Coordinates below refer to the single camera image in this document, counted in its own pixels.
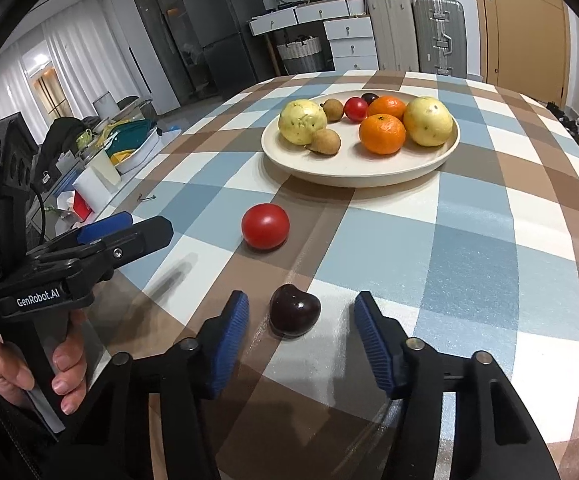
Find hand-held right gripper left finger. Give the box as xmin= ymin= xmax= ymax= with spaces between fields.
xmin=62 ymin=290 xmax=250 ymax=480

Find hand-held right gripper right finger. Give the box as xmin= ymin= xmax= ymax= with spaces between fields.
xmin=353 ymin=291 xmax=563 ymax=480

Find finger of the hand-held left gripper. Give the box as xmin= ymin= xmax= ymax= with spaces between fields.
xmin=94 ymin=216 xmax=174 ymax=282
xmin=76 ymin=211 xmax=134 ymax=246

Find red tomato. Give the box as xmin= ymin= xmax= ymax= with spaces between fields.
xmin=343 ymin=97 xmax=369 ymax=123
xmin=242 ymin=203 xmax=291 ymax=251

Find cream round plate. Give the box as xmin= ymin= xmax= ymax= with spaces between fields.
xmin=261 ymin=89 xmax=461 ymax=189

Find brown longan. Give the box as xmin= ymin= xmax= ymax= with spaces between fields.
xmin=309 ymin=128 xmax=341 ymax=155
xmin=319 ymin=99 xmax=345 ymax=122

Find orange mandarin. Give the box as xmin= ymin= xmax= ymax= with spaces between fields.
xmin=359 ymin=113 xmax=407 ymax=155
xmin=367 ymin=95 xmax=408 ymax=122

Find person's left forearm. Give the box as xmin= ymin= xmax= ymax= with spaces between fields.
xmin=0 ymin=355 xmax=65 ymax=480

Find person's left hand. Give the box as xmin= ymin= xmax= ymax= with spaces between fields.
xmin=0 ymin=309 xmax=89 ymax=415

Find red packet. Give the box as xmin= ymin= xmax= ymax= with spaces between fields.
xmin=72 ymin=194 xmax=93 ymax=221

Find white plastic container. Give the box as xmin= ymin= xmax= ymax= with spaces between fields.
xmin=74 ymin=152 xmax=120 ymax=211

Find white basin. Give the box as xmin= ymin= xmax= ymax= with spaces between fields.
xmin=112 ymin=127 xmax=163 ymax=175

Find dark jacket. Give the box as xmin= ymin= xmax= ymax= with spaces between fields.
xmin=34 ymin=117 xmax=95 ymax=181

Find white bin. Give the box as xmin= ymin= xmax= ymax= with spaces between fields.
xmin=93 ymin=91 xmax=118 ymax=121

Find white curtains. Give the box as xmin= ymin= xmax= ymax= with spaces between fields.
xmin=0 ymin=10 xmax=115 ymax=146

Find white wardrobe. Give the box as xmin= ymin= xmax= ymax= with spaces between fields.
xmin=102 ymin=0 xmax=180 ymax=113

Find yellow-green guava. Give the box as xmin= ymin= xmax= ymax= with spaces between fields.
xmin=403 ymin=96 xmax=454 ymax=147
xmin=278 ymin=99 xmax=329 ymax=146

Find dark glass cabinet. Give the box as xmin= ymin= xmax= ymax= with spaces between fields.
xmin=124 ymin=0 xmax=205 ymax=106

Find grey refrigerator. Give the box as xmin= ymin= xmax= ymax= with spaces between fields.
xmin=178 ymin=0 xmax=276 ymax=91

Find wicker basket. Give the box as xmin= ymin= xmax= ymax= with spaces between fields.
xmin=276 ymin=36 xmax=325 ymax=73

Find white dressing table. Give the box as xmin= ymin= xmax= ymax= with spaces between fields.
xmin=248 ymin=0 xmax=367 ymax=77

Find white drawer cabinet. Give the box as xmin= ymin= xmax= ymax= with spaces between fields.
xmin=323 ymin=16 xmax=379 ymax=72

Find pile of shoes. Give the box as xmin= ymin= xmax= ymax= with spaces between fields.
xmin=547 ymin=100 xmax=579 ymax=136

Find beige suitcase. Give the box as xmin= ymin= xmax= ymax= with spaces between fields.
xmin=366 ymin=0 xmax=420 ymax=72

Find silver suitcase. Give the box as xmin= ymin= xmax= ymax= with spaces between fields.
xmin=412 ymin=0 xmax=469 ymax=78

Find wooden door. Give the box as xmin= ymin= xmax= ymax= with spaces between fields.
xmin=469 ymin=0 xmax=570 ymax=106

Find black cable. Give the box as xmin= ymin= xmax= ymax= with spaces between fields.
xmin=30 ymin=180 xmax=46 ymax=256

